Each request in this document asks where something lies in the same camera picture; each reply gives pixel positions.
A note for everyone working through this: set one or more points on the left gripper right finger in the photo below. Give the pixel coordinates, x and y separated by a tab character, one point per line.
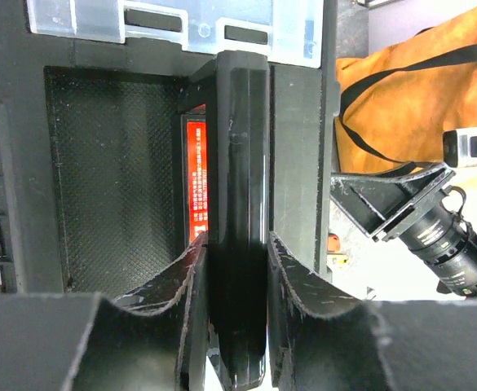
321	338

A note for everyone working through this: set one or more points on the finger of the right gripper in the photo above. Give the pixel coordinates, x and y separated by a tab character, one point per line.
383	206

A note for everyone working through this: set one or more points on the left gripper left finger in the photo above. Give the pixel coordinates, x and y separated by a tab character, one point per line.
152	338

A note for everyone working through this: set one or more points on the black plastic toolbox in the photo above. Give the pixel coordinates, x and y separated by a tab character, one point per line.
129	128

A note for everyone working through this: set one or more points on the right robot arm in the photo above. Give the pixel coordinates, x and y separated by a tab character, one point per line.
447	244

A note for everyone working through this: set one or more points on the yellow canvas tote bag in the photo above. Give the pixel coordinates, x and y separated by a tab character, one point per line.
397	103

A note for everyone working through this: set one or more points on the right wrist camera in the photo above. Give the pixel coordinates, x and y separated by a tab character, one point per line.
460	147

